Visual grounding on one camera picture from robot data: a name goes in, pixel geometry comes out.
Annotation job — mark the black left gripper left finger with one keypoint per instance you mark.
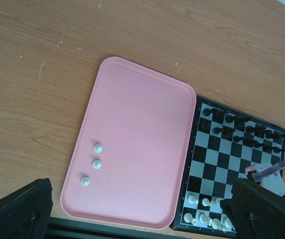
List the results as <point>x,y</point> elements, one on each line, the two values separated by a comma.
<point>25,213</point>

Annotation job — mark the pink plastic tray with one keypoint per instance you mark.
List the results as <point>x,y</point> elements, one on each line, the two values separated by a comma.
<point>143,120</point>

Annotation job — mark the white pawn on board left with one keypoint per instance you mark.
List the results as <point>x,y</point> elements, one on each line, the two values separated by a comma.
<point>192,199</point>

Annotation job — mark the black white chess board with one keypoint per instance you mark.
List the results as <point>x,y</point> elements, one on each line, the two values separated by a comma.
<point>210,175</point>

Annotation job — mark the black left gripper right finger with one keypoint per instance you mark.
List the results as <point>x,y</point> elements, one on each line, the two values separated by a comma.
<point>255,212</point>

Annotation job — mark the white chess piece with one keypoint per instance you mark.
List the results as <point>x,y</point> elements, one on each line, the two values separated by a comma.
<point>205,219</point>
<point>218,201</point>
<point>97,164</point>
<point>85,181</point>
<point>227,223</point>
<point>188,218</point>
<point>97,148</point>
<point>216,224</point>
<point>206,202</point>

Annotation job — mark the row of black chess pieces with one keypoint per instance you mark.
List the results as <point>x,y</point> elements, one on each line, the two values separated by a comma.
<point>238,135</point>

